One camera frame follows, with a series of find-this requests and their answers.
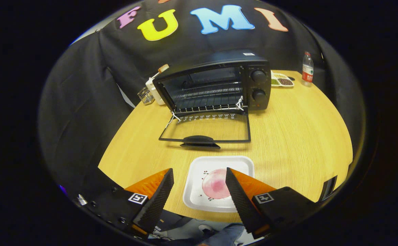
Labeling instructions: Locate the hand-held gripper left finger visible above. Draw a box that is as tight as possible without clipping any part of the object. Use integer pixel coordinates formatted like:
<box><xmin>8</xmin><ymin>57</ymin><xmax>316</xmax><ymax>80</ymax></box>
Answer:
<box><xmin>78</xmin><ymin>168</ymin><xmax>175</xmax><ymax>238</ymax></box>

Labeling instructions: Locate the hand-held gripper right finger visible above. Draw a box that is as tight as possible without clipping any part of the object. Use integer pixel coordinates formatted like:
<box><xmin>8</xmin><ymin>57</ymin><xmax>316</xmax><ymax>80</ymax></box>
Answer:
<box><xmin>225</xmin><ymin>167</ymin><xmax>319</xmax><ymax>240</ymax></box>

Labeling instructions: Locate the pink ham slice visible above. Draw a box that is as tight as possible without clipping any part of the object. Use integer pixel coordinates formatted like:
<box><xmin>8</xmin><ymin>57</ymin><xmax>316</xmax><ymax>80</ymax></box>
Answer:
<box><xmin>202</xmin><ymin>168</ymin><xmax>232</xmax><ymax>200</ymax></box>

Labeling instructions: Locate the white square plate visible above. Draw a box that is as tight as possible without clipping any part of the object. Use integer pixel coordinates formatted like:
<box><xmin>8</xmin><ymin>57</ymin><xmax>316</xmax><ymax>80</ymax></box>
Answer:
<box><xmin>183</xmin><ymin>156</ymin><xmax>255</xmax><ymax>213</ymax></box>

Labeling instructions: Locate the black toaster oven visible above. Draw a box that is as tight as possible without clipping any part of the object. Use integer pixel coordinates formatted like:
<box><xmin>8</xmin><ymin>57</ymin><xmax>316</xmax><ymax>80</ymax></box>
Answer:
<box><xmin>152</xmin><ymin>50</ymin><xmax>272</xmax><ymax>151</ymax></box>

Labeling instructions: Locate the white bread toaster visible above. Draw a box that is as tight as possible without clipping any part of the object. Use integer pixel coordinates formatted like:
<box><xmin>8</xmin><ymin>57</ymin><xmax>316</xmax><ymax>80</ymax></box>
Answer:
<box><xmin>145</xmin><ymin>70</ymin><xmax>167</xmax><ymax>106</ymax></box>

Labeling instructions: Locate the person's leg in jeans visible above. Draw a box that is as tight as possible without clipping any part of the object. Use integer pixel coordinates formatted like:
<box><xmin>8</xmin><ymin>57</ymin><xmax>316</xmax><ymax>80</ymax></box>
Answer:
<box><xmin>199</xmin><ymin>223</ymin><xmax>245</xmax><ymax>246</ymax></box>

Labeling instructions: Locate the black chair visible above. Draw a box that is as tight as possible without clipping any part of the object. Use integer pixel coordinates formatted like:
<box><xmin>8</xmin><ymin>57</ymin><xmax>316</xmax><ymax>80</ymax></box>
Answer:
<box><xmin>318</xmin><ymin>175</ymin><xmax>338</xmax><ymax>203</ymax></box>

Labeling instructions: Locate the white divided bean dish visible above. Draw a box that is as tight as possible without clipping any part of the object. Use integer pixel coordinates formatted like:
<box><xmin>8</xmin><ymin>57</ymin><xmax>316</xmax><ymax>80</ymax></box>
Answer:
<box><xmin>271</xmin><ymin>71</ymin><xmax>294</xmax><ymax>88</ymax></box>

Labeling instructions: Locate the red label water bottle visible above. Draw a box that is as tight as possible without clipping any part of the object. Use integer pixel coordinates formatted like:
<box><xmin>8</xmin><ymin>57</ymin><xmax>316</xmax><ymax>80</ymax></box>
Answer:
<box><xmin>301</xmin><ymin>51</ymin><xmax>314</xmax><ymax>87</ymax></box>

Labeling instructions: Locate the wire mesh pen holder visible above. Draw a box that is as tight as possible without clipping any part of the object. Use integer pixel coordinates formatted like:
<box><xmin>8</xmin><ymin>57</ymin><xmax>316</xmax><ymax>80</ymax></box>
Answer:
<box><xmin>138</xmin><ymin>86</ymin><xmax>155</xmax><ymax>105</ymax></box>

